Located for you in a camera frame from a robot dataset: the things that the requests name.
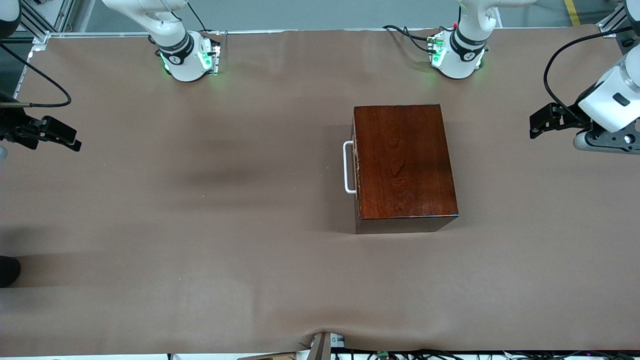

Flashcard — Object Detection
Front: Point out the white metal drawer handle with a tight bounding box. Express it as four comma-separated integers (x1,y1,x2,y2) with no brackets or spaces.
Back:
343,141,358,195

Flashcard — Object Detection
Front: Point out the dark glossy wooden cabinet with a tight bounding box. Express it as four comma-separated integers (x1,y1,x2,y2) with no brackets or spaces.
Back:
353,104,460,235

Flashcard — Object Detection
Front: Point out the black rounded object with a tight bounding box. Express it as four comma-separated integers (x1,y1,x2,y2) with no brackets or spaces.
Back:
0,255,22,289

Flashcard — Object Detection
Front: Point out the brown table cover sheet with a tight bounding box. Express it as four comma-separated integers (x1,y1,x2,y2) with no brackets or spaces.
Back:
0,25,640,357

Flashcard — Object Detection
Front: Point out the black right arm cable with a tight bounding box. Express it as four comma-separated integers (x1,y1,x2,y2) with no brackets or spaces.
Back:
0,42,73,109

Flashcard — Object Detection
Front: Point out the aluminium frame profile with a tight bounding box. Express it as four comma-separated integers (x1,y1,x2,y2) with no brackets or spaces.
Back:
596,0,636,39
15,0,96,45

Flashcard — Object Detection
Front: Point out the black base cable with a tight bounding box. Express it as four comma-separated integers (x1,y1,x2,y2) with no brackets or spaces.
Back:
382,24,432,42
402,27,434,54
187,2,209,34

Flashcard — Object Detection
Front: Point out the black cable bundle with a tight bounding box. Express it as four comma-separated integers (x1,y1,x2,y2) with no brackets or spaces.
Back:
334,349,640,360

